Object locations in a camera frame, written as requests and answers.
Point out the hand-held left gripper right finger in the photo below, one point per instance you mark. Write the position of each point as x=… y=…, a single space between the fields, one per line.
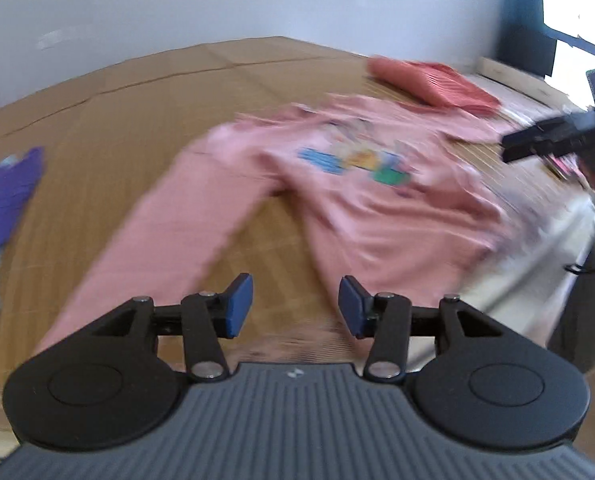
x=352 y=305

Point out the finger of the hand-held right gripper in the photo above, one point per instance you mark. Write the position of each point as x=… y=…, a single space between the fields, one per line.
x=532 y=140

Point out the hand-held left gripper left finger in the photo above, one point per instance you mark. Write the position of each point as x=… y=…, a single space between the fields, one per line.
x=240 y=305

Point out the pink cartoon print shirt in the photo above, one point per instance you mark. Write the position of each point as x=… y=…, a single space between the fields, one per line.
x=377 y=220

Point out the white board under window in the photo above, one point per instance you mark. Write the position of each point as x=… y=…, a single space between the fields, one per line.
x=517 y=77

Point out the dark curtain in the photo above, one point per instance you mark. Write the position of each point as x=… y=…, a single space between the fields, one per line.
x=522 y=25

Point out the red striped folded garment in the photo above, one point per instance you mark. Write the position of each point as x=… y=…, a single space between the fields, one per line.
x=427 y=82

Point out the bamboo bed mat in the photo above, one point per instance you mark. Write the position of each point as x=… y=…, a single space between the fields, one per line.
x=127 y=110

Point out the purple knit sweater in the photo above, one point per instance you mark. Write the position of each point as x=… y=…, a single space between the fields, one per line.
x=7 y=195

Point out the white bed frame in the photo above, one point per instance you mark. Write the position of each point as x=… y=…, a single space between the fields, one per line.
x=527 y=270

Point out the white double wall socket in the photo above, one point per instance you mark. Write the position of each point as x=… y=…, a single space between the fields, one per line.
x=57 y=39

